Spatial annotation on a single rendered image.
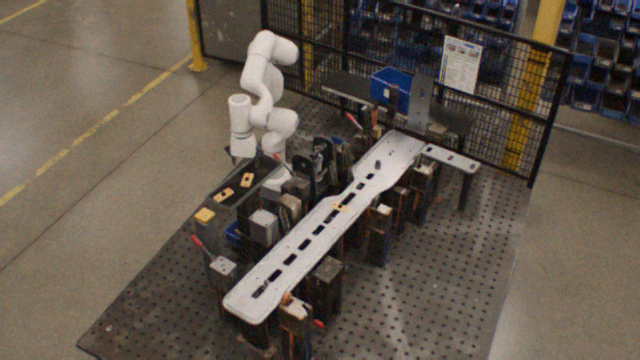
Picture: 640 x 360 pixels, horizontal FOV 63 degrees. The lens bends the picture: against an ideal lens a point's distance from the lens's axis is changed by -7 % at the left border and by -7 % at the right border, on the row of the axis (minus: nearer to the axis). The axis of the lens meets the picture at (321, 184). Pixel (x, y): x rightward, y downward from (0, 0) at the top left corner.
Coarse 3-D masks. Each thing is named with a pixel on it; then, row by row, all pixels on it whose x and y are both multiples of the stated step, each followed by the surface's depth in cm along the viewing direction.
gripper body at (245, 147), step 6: (234, 138) 222; (240, 138) 220; (246, 138) 221; (252, 138) 222; (234, 144) 224; (240, 144) 223; (246, 144) 223; (252, 144) 223; (234, 150) 226; (240, 150) 225; (246, 150) 225; (252, 150) 224; (240, 156) 227; (246, 156) 227; (252, 156) 226
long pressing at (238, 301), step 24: (384, 144) 286; (408, 144) 286; (360, 168) 271; (384, 168) 271; (360, 192) 258; (312, 216) 246; (336, 216) 246; (288, 240) 234; (312, 240) 235; (336, 240) 236; (264, 264) 224; (312, 264) 225; (240, 288) 215; (288, 288) 215; (240, 312) 206; (264, 312) 206
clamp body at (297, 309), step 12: (288, 312) 199; (300, 312) 199; (312, 312) 202; (288, 324) 204; (300, 324) 199; (312, 324) 207; (288, 336) 211; (300, 336) 204; (288, 348) 216; (300, 348) 212; (312, 348) 220
